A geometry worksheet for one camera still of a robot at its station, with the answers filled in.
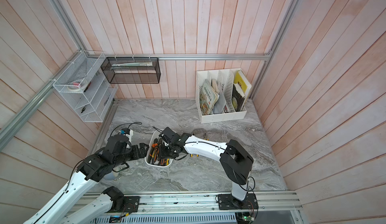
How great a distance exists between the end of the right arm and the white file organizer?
0.39 metres

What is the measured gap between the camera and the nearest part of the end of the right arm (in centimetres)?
61

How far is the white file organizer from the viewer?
97cm
